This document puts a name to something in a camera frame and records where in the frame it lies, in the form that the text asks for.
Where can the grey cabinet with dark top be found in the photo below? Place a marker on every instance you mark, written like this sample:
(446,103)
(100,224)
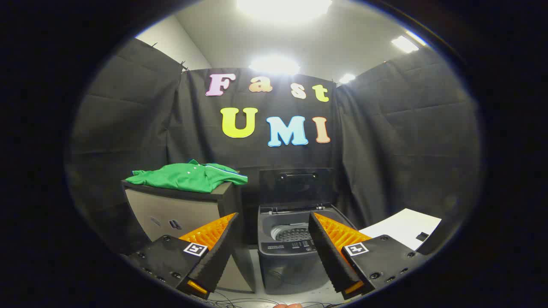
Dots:
(171,209)

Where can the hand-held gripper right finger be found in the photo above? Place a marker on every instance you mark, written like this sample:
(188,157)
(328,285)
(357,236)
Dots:
(327,252)

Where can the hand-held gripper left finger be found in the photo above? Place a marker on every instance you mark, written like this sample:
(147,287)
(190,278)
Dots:
(218,252)

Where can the white board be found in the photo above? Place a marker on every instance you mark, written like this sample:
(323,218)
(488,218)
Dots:
(398,226)

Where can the grey washing machine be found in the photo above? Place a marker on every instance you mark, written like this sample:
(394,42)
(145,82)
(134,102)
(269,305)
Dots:
(282,265)

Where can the black backdrop cloth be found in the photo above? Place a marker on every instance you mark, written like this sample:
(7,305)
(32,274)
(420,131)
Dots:
(214,149)

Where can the large ceiling light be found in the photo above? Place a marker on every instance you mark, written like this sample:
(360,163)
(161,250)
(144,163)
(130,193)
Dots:
(284,7)

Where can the small black object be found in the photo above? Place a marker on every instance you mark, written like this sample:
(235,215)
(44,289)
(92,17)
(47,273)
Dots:
(422,236)

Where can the green polo shirt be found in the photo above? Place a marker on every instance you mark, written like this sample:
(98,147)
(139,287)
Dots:
(184,177)

